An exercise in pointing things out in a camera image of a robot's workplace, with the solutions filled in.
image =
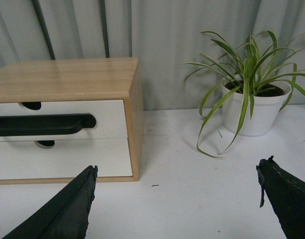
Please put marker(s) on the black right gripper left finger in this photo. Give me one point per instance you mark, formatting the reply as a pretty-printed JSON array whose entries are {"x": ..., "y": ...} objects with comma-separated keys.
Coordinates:
[{"x": 65, "y": 216}]

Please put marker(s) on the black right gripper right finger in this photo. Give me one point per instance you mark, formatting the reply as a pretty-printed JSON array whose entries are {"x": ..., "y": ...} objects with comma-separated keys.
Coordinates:
[{"x": 286, "y": 194}]

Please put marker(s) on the white drawer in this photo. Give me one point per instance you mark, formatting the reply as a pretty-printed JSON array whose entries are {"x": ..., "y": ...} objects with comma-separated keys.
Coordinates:
[
  {"x": 109, "y": 114},
  {"x": 66, "y": 159}
]

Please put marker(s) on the wooden drawer cabinet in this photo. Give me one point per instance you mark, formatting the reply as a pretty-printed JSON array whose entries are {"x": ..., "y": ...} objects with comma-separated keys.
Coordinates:
[{"x": 34, "y": 82}]

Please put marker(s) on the green spider plant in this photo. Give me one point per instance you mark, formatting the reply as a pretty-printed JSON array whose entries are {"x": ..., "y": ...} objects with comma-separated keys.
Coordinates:
[{"x": 255, "y": 85}]

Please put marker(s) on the grey curtain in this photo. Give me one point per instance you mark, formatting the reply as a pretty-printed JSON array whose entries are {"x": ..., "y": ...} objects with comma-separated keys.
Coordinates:
[{"x": 164, "y": 34}]

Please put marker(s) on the black drawer handle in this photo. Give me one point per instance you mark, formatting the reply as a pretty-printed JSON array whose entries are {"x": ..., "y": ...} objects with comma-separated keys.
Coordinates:
[{"x": 45, "y": 124}]

